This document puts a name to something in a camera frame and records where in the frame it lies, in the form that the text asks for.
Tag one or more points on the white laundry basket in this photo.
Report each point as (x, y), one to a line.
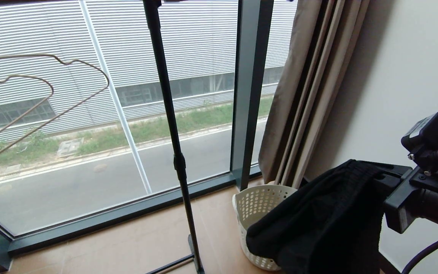
(257, 205)

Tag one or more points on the black clothes rack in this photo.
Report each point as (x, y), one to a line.
(179, 163)

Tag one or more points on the pink clothes hanger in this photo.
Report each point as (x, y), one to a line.
(21, 56)
(29, 77)

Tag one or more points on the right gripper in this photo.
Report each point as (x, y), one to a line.
(432, 209)

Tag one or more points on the brown curtain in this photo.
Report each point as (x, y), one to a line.
(299, 114)

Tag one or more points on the window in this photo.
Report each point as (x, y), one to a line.
(249, 95)

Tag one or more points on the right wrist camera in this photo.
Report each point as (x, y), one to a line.
(432, 133)

